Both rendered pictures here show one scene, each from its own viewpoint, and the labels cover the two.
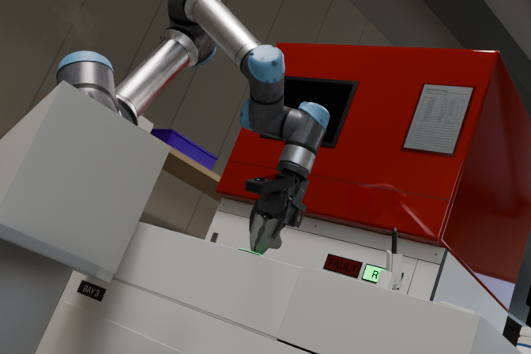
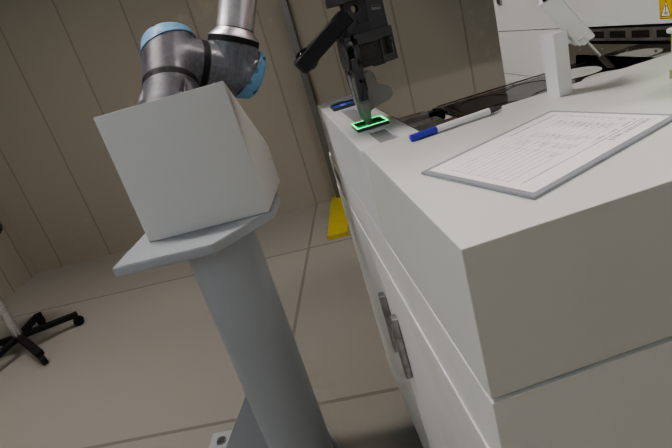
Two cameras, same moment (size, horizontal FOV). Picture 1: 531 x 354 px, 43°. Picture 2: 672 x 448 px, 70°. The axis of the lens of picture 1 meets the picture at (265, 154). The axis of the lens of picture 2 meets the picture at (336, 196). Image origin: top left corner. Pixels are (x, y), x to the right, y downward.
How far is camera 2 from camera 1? 1.06 m
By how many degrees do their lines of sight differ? 58
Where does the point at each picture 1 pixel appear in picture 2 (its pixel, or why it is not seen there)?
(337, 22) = not seen: outside the picture
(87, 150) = (160, 148)
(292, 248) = not seen: outside the picture
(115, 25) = not seen: outside the picture
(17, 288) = (202, 269)
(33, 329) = (238, 285)
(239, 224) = not seen: outside the picture
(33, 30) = not seen: outside the picture
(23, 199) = (153, 215)
